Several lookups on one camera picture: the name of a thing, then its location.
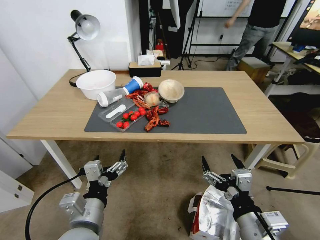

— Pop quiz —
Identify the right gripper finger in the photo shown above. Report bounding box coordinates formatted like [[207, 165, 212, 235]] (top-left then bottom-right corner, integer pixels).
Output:
[[231, 154, 247, 171], [201, 156, 226, 189]]

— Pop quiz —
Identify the person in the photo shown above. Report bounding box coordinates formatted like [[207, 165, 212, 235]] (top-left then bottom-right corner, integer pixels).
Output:
[[224, 0, 285, 71]]

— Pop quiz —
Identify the black tissue box wooden lid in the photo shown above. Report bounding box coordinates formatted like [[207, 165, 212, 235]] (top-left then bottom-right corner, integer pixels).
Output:
[[128, 61, 162, 78]]

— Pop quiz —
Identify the large white bowl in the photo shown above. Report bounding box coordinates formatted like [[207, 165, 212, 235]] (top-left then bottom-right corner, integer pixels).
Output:
[[76, 70, 117, 100]]

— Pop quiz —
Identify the dark red seat cushion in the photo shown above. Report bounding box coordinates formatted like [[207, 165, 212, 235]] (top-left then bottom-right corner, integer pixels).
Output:
[[270, 92, 320, 143]]

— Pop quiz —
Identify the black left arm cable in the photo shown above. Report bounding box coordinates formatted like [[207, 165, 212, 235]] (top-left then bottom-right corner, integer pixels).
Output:
[[25, 170, 87, 240]]

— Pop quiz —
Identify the white softbox panel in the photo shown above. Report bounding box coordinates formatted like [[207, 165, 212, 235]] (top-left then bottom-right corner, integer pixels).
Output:
[[162, 0, 182, 28]]

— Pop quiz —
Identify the wooden table with white legs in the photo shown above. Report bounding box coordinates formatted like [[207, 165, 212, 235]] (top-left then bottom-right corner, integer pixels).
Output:
[[6, 69, 305, 189]]

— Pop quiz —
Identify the blue and white paper cup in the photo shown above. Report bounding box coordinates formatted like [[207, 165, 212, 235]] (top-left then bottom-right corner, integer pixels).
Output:
[[122, 76, 143, 95]]

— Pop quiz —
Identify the side table white frame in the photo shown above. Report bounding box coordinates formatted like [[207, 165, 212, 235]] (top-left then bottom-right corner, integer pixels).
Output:
[[265, 41, 320, 97]]

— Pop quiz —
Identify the dark grey table mat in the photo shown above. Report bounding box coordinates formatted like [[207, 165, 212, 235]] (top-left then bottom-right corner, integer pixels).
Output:
[[84, 87, 247, 134]]

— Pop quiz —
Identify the foil food delivery bag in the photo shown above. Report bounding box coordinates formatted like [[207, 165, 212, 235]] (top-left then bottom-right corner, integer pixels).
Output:
[[188, 186, 242, 240]]

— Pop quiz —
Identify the white plastic spoon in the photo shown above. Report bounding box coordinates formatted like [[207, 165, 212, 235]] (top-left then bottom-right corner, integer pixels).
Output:
[[105, 105, 126, 120]]

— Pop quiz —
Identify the brown cardboard box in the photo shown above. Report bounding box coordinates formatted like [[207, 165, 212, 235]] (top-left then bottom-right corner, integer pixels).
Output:
[[237, 57, 271, 84]]

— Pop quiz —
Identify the white tissue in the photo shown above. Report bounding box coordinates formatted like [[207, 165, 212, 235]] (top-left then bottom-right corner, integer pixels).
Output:
[[137, 54, 155, 66]]

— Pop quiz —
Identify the large display screen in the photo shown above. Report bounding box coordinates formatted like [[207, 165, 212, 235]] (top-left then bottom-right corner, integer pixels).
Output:
[[291, 0, 320, 47]]

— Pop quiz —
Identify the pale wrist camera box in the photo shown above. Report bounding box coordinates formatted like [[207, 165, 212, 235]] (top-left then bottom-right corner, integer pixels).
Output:
[[84, 161, 103, 185], [232, 168, 252, 193]]

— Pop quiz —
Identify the black tripod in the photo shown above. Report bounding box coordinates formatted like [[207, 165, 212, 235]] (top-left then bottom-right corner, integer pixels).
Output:
[[171, 0, 200, 71]]

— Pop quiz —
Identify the whiteboard on black stand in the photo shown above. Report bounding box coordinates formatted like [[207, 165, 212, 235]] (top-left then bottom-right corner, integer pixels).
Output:
[[186, 0, 298, 57]]

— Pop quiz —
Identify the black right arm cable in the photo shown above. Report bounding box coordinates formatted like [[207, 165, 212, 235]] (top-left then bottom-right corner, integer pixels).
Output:
[[235, 185, 275, 240]]

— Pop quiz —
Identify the clear plastic tray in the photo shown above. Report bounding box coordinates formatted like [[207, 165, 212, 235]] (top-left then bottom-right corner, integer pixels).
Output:
[[98, 97, 147, 133]]

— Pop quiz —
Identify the beige paper bowl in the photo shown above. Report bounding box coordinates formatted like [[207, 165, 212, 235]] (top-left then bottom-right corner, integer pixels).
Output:
[[158, 79, 185, 103]]

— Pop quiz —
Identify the white cabinet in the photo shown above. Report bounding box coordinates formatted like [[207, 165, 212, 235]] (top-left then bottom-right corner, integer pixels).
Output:
[[0, 47, 48, 213]]

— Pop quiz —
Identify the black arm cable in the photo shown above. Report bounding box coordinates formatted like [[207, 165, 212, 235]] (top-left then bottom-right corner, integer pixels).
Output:
[[25, 170, 87, 240], [235, 185, 275, 240]]

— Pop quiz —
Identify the clear plastic cup white lid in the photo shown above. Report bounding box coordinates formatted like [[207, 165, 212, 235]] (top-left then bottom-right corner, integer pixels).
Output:
[[97, 87, 127, 108]]

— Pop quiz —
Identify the black and silver desk lamp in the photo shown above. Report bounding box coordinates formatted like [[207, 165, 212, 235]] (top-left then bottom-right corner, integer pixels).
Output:
[[67, 9, 101, 87]]

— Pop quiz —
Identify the black tripod leg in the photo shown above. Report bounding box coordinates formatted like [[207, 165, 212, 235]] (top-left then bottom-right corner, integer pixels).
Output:
[[266, 186, 320, 195]]

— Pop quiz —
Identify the beige plastic stool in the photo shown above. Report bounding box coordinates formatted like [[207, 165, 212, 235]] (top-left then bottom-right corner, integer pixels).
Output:
[[255, 140, 320, 179]]

